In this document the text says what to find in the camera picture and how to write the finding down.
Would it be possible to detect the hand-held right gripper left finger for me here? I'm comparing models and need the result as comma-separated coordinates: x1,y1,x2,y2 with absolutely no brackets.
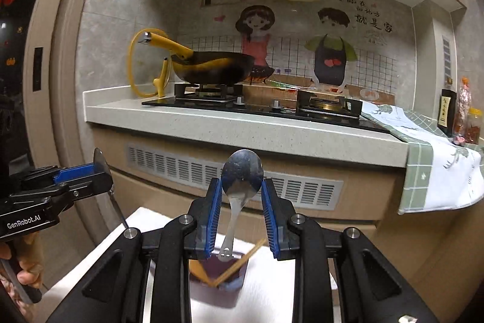
45,177,223,323

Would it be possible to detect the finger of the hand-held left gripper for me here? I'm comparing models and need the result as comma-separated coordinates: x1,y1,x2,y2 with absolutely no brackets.
21,163,99,190
49,172,114,209

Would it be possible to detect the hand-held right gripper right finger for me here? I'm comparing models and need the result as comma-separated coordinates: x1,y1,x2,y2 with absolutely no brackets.
261,177,439,323

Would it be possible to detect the silver metal spoon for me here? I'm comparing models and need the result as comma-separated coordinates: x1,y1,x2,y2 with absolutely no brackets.
221,149,264,263
93,148,129,229

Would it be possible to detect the purple utensil holder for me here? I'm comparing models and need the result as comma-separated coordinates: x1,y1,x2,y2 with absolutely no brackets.
187,249,250,308

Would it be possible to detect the person's left hand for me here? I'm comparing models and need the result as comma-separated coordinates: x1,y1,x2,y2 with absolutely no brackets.
0,232,47,293

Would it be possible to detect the wooden chopstick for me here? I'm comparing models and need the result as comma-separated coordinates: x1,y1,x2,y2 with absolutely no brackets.
189,259,214,286
212,238,267,288

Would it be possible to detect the grey vent grille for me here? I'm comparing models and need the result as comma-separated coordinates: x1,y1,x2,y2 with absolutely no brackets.
126,143,345,211

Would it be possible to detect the white towel mat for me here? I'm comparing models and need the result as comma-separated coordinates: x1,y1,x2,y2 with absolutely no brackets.
36,207,337,323

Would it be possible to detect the white speckled kitchen counter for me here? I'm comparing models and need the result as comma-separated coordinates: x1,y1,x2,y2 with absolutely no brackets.
83,86,413,172

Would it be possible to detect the wooden base cabinet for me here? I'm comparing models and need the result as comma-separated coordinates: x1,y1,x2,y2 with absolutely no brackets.
91,126,447,271

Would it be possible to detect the black glass gas cooktop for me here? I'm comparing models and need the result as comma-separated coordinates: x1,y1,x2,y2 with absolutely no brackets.
142,83,392,134

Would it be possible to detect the black door strike plate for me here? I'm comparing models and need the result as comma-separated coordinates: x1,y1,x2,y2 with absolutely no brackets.
32,47,44,92

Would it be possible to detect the black burner pan support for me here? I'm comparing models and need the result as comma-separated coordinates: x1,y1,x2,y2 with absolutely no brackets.
174,83,244,101
296,89,363,119

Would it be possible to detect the yellow lid stand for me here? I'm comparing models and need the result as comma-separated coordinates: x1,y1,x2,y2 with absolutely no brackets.
153,58,172,97

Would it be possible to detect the green and white tea towel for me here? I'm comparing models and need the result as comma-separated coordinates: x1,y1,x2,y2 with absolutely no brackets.
361,104,484,216

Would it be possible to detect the dark sauce bottle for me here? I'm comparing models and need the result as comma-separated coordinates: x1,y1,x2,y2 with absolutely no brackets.
440,88,460,136

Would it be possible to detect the red chili packet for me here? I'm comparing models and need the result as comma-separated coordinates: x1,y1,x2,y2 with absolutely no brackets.
454,77,473,136

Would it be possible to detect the jar with yellow lid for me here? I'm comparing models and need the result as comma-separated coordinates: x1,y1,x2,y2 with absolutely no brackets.
467,107,484,146

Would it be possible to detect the beige door frame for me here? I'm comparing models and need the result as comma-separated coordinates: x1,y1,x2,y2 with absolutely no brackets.
23,0,133,218

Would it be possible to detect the black pan with yellow handle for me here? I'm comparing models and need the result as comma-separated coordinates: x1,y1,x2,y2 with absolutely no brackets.
137,32,256,85

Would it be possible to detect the cartoon wall poster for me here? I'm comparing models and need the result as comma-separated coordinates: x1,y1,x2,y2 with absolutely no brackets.
185,0,401,93

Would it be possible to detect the grey wall vent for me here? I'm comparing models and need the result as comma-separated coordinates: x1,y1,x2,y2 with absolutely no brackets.
442,35,452,78

